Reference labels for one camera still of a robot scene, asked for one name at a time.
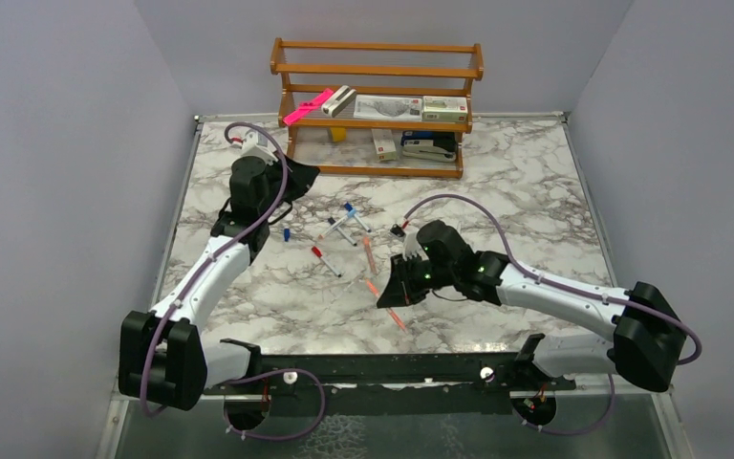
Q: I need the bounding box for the small white red box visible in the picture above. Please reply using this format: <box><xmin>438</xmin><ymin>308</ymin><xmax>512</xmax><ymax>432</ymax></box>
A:
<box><xmin>371</xmin><ymin>129</ymin><xmax>398</xmax><ymax>163</ymax></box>

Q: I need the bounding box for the purple cable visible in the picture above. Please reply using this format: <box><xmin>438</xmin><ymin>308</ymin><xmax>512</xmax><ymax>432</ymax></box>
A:
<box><xmin>401</xmin><ymin>193</ymin><xmax>702</xmax><ymax>437</ymax></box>
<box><xmin>139</xmin><ymin>122</ymin><xmax>327</xmax><ymax>443</ymax></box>

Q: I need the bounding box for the green white staples box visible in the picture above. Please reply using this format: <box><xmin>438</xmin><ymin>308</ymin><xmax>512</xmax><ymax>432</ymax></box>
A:
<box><xmin>421</xmin><ymin>96</ymin><xmax>468</xmax><ymax>122</ymax></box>

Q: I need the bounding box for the white patterned flat packet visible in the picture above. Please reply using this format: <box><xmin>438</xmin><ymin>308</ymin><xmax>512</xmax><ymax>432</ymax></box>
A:
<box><xmin>353</xmin><ymin>95</ymin><xmax>422</xmax><ymax>121</ymax></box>

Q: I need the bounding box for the yellow small object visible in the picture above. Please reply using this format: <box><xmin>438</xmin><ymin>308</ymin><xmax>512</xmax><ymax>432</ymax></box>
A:
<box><xmin>329</xmin><ymin>127</ymin><xmax>347</xmax><ymax>142</ymax></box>

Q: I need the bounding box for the red cap marker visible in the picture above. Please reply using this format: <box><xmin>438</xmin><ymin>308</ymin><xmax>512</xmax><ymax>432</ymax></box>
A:
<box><xmin>312</xmin><ymin>246</ymin><xmax>342</xmax><ymax>277</ymax></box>

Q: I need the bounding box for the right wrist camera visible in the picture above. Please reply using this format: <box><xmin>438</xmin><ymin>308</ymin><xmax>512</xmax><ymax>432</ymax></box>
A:
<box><xmin>390</xmin><ymin>220</ymin><xmax>425</xmax><ymax>259</ymax></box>

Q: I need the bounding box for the dark blue cap marker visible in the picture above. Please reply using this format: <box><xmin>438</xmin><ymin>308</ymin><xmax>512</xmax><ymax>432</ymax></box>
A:
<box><xmin>343</xmin><ymin>202</ymin><xmax>372</xmax><ymax>233</ymax></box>

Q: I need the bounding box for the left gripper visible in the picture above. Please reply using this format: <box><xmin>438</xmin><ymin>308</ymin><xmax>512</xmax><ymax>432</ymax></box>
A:
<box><xmin>258</xmin><ymin>149</ymin><xmax>318</xmax><ymax>219</ymax></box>

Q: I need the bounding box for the white grey eraser box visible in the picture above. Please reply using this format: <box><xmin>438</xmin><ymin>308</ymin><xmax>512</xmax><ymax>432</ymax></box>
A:
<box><xmin>321</xmin><ymin>85</ymin><xmax>357</xmax><ymax>118</ymax></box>

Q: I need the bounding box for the peach orange highlighter pen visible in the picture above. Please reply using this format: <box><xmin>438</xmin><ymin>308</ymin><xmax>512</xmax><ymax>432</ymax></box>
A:
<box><xmin>362</xmin><ymin>236</ymin><xmax>378</xmax><ymax>275</ymax></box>

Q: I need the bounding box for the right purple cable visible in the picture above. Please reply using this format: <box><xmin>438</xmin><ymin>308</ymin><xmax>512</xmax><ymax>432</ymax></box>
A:
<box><xmin>401</xmin><ymin>193</ymin><xmax>702</xmax><ymax>437</ymax></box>

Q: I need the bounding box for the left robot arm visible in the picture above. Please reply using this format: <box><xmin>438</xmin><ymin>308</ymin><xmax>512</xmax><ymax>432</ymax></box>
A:
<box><xmin>118</xmin><ymin>156</ymin><xmax>320</xmax><ymax>410</ymax></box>

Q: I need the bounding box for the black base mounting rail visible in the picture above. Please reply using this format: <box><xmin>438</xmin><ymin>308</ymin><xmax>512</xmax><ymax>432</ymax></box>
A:
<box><xmin>201</xmin><ymin>351</ymin><xmax>577</xmax><ymax>406</ymax></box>

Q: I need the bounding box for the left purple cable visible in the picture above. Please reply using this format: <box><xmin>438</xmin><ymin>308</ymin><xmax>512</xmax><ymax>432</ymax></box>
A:
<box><xmin>139</xmin><ymin>122</ymin><xmax>327</xmax><ymax>443</ymax></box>

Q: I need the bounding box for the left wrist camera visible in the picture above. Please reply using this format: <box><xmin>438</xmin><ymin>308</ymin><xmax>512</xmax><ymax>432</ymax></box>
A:
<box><xmin>230</xmin><ymin>132</ymin><xmax>277</xmax><ymax>165</ymax></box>

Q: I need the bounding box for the black cap marker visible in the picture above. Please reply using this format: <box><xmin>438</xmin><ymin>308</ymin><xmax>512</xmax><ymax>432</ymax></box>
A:
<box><xmin>328</xmin><ymin>216</ymin><xmax>357</xmax><ymax>247</ymax></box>

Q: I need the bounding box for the blue grey stapler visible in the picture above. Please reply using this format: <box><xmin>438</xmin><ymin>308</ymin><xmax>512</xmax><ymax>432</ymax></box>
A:
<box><xmin>400</xmin><ymin>130</ymin><xmax>458</xmax><ymax>163</ymax></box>

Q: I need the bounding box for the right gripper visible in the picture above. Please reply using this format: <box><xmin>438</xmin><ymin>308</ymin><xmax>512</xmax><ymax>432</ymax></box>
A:
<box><xmin>378</xmin><ymin>250</ymin><xmax>457</xmax><ymax>307</ymax></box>

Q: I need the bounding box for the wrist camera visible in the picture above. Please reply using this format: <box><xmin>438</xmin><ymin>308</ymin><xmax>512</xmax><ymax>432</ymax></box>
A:
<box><xmin>390</xmin><ymin>220</ymin><xmax>425</xmax><ymax>259</ymax></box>
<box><xmin>230</xmin><ymin>132</ymin><xmax>277</xmax><ymax>165</ymax></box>

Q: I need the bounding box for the wooden three-tier shelf rack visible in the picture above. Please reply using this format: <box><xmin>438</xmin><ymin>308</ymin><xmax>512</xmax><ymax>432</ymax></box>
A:
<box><xmin>270</xmin><ymin>38</ymin><xmax>485</xmax><ymax>179</ymax></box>

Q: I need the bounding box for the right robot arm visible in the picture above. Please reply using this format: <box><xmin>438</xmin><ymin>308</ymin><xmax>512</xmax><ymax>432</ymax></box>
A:
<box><xmin>377</xmin><ymin>220</ymin><xmax>685</xmax><ymax>392</ymax></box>

